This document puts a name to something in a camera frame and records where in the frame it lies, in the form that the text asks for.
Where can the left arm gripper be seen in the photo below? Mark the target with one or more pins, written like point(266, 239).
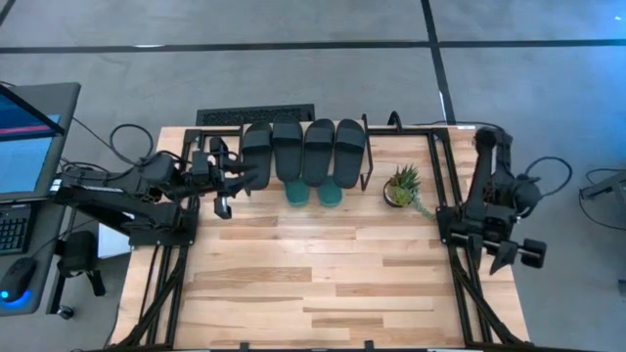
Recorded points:
point(222, 207)

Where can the white sheet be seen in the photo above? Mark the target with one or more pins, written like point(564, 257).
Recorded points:
point(111, 244)

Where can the green rubber slide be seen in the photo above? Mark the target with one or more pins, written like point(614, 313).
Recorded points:
point(297, 195)
point(330, 195)

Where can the black metal table frame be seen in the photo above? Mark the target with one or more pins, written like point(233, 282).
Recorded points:
point(415, 131)

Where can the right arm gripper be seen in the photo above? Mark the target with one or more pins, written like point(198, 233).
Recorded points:
point(534, 253)

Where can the black caster wheel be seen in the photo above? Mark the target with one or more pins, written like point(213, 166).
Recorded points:
point(65, 312)

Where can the black keyboard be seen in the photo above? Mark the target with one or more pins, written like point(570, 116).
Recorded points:
point(13, 233)

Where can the potted succulent plant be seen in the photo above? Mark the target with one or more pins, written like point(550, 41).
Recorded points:
point(403, 188)

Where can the black computer mouse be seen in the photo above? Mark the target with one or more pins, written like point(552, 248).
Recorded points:
point(17, 278)

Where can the wooden shelf with black frame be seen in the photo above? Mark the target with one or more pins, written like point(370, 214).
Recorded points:
point(371, 161)

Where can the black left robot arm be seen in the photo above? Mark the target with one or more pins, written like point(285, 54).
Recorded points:
point(122, 207)

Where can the black rubber slide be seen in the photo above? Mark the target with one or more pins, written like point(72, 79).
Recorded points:
point(257, 146)
point(349, 146)
point(319, 146)
point(287, 142)

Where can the black-edged tilted screen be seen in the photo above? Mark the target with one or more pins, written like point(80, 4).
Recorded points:
point(24, 117)

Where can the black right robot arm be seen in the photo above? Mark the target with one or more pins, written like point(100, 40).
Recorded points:
point(481, 186)

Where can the grey-framed monitor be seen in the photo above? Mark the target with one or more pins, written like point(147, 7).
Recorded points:
point(63, 146)

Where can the grey floor device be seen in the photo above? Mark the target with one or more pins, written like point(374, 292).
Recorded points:
point(609, 186)

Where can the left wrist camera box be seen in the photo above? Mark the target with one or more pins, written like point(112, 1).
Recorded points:
point(200, 164)

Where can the grey side desk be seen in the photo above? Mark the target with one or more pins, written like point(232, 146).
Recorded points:
point(44, 264)

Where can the black floor vent grille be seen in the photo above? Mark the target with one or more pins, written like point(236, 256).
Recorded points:
point(230, 115)

